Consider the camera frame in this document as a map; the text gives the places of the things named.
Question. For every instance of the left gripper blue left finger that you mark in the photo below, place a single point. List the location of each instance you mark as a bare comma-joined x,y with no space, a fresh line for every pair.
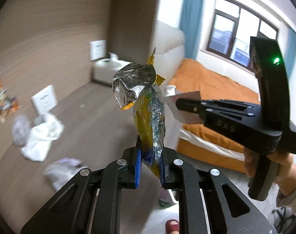
90,201

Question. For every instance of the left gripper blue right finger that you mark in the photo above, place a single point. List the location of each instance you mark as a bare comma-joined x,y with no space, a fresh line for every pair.
208,201

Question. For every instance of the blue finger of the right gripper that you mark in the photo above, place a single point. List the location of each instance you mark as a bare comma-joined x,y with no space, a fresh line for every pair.
191,106

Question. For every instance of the yellow foil snack wrapper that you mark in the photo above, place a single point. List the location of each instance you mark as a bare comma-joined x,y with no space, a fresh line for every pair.
136,86

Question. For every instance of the pink paper sheet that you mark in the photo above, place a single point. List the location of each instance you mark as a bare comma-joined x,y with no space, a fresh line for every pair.
185,117

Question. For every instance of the white trash bin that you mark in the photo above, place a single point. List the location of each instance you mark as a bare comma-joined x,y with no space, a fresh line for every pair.
168,198

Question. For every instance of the right hand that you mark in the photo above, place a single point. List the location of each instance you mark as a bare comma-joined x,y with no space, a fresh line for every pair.
286,175

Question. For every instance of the orange bed cover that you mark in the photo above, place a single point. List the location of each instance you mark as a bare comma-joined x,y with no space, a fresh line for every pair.
197,141

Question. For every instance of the grey bedside cabinet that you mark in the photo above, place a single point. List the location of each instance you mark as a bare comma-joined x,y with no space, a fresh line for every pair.
171,124

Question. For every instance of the left red slipper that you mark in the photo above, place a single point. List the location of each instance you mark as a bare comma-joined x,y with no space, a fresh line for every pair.
172,227

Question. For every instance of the white plastic bag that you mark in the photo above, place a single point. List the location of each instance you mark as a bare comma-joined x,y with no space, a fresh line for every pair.
61,171

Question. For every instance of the beige padded headboard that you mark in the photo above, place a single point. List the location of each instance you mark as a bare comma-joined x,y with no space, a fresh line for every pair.
169,43

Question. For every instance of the teal curtain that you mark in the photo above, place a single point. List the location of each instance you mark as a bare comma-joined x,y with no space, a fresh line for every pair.
190,25

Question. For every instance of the dark framed window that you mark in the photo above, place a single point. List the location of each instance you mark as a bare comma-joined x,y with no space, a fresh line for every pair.
233,26

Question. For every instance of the white tissue box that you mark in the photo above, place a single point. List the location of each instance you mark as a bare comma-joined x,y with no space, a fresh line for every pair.
105,69

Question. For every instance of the clear crumpled plastic bag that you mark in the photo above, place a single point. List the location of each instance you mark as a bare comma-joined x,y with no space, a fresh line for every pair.
20,130

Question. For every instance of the white wall power socket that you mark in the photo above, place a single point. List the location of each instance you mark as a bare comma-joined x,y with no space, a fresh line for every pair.
45,100

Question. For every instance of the white wall switch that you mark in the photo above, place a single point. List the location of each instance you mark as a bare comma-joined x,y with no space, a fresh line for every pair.
97,49

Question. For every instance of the anime stickers on wall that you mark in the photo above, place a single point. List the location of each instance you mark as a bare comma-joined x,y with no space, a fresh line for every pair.
8,104

